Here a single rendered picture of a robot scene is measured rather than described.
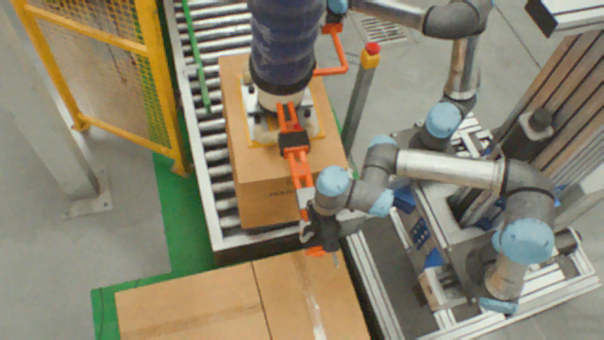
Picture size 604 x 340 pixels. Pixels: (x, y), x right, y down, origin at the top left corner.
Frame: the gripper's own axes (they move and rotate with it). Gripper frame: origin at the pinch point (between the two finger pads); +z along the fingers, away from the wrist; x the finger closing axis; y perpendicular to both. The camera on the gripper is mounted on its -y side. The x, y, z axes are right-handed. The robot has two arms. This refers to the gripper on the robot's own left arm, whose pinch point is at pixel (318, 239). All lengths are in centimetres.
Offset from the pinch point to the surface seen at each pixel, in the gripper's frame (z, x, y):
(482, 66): 117, -177, 152
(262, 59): -21, 8, 54
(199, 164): 61, 33, 69
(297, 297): 67, 1, 0
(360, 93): 45, -48, 86
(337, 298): 66, -16, -3
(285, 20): -42, 3, 50
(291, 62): -23, 0, 51
